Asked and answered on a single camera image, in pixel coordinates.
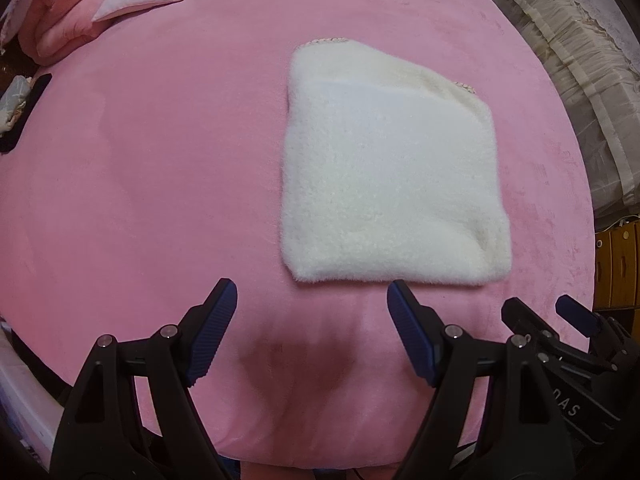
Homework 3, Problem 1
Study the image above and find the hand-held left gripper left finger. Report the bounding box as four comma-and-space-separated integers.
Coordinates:
50, 278, 238, 480

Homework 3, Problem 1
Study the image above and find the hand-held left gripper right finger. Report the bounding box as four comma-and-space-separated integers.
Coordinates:
387, 281, 576, 480

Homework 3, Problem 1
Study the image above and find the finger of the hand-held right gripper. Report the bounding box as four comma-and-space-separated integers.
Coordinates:
501, 297, 593, 363
555, 295, 633, 358

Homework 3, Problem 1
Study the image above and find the white fuzzy cardigan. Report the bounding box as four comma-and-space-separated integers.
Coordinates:
279, 37, 514, 288

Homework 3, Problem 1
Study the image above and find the wooden drawer cabinet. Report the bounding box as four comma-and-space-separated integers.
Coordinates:
595, 220, 640, 311

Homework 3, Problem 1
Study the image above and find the pink bed blanket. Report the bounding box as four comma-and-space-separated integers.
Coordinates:
0, 0, 598, 480

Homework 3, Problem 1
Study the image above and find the cream lace bedding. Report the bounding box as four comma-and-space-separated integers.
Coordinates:
489, 0, 640, 221

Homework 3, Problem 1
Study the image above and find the folded pink quilt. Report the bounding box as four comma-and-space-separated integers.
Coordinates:
17, 0, 146, 66

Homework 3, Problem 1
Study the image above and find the white bed frame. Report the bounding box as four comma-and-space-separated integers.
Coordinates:
0, 330, 66, 443

